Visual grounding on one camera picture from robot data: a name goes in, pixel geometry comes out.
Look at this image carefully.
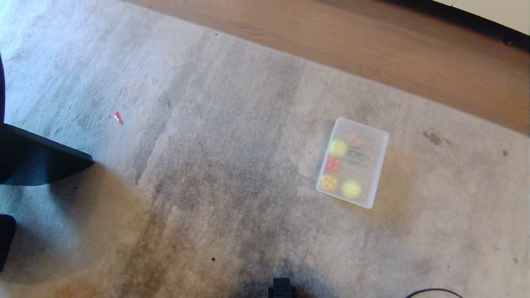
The black chair base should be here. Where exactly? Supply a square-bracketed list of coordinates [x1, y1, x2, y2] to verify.
[0, 53, 95, 272]

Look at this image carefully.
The yellow-green tennis ball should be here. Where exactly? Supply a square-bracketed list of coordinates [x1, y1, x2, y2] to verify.
[329, 139, 348, 158]
[342, 179, 363, 199]

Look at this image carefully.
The black baseboard strip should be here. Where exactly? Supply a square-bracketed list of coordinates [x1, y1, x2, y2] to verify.
[383, 0, 530, 47]

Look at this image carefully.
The black cable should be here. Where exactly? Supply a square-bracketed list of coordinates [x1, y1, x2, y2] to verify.
[405, 288, 465, 298]

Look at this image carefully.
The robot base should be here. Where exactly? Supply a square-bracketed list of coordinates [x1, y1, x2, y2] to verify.
[268, 278, 296, 298]

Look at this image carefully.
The clear plastic box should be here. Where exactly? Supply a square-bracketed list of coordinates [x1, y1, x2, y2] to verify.
[316, 117, 390, 209]

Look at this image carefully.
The grey carpet rug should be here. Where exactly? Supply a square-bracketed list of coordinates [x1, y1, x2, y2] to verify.
[0, 0, 530, 298]

